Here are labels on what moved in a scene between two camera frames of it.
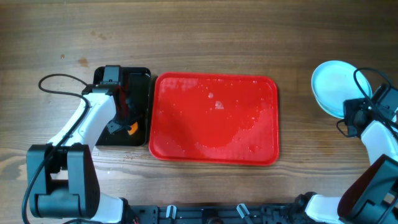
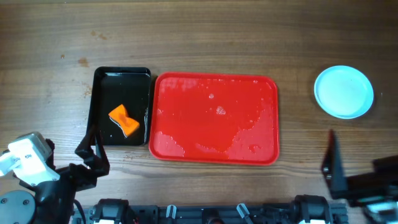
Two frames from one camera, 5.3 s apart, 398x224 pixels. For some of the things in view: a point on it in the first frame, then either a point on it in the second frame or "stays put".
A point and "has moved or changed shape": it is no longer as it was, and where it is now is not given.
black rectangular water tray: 133,104 stays put
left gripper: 125,116 to 83,173
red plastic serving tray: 214,118 stays put
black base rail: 284,213 stays put
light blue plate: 333,81 has moved or changed shape
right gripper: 349,104 to 374,185
